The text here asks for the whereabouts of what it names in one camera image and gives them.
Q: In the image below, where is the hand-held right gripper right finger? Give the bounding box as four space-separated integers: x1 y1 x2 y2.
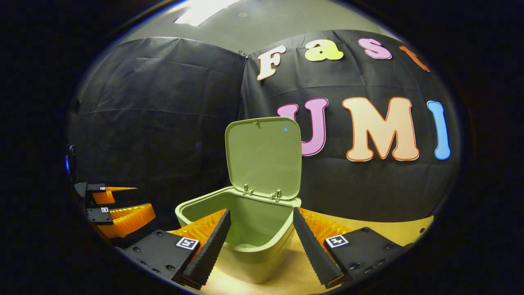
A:
293 208 406 289

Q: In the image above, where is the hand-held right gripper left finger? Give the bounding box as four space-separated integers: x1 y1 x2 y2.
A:
117 209 231 290

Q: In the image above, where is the green desktop garbage bin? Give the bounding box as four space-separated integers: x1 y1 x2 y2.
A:
175 117 303 285

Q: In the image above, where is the wooden desktop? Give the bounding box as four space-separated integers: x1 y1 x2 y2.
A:
168 215 434 295

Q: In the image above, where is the black backdrop cloth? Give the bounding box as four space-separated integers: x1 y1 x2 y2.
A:
68 29 461 230

